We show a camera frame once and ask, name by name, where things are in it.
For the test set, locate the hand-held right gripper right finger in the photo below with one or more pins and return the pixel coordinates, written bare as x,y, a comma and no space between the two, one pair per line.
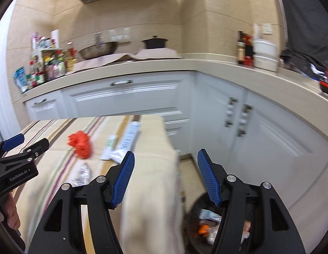
209,180

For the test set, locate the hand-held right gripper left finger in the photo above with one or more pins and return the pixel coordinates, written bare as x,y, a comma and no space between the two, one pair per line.
124,180

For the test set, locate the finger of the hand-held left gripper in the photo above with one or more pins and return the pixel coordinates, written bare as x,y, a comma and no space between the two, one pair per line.
34,148
13,140

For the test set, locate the small white green wrapper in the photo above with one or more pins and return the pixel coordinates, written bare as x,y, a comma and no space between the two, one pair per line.
109,148

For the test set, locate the long white blue wrapper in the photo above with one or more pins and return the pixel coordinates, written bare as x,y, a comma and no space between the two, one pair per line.
126,140

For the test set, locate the red plastic bag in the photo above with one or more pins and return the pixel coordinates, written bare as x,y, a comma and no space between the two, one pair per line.
80,144

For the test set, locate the bin with black liner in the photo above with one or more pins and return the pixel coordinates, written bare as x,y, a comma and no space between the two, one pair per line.
191,232

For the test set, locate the person's left hand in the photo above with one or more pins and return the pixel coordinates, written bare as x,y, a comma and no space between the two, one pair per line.
11,214

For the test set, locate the striped tablecloth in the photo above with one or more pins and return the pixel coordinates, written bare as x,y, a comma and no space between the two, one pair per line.
150,180

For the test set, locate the cluster of condiment bottles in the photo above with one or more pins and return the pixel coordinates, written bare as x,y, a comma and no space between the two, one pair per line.
48,66

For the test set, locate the white kitchen cabinets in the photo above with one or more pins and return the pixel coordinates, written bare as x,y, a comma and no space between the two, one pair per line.
142,95

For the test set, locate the beige stove cover cloth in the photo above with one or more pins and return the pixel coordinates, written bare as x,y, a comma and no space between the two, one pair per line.
100,62

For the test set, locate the paper towel roll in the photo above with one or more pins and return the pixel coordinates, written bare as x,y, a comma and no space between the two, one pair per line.
54,38

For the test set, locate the steel wok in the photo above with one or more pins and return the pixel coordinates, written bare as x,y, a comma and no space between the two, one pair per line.
99,50

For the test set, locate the white stove cover cloth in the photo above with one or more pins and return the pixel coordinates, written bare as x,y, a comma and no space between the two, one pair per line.
156,54

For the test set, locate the white lidded container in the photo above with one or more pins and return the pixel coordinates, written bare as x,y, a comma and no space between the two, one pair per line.
265,47
265,62

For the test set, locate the red food package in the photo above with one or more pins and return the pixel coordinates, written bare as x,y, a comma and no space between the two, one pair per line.
249,51

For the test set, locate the dark oil bottle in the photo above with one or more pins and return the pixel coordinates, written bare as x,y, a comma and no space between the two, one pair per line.
241,49

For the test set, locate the black lidded pot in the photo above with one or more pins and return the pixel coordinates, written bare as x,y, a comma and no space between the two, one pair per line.
154,43

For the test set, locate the white plastic bag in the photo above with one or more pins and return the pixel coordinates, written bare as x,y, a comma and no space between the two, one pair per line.
257,31

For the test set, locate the dark grey curtain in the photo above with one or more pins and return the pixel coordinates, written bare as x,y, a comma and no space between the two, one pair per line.
306,18

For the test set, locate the white wall hook rack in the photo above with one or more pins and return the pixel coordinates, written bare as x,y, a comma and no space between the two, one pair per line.
119,35

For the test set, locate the white wall outlet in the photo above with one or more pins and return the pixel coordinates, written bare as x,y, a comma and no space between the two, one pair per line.
267,28

